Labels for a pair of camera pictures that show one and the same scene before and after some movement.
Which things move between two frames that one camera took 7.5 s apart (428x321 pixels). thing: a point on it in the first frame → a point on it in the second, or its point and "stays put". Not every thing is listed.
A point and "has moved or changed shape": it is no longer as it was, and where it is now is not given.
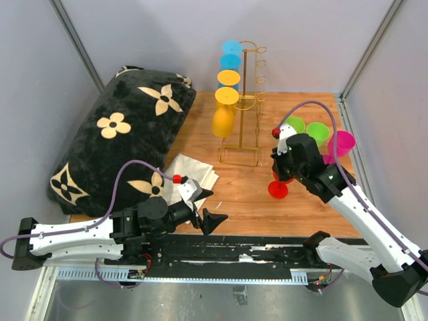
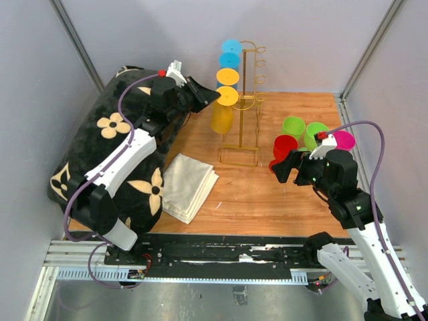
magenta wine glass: [345, 142] stays put
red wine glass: [277, 188] has moved or changed shape
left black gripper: [210, 221] → [202, 95]
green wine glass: [297, 123] stays put
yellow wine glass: [229, 77] stays put
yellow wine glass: [223, 116] stays put
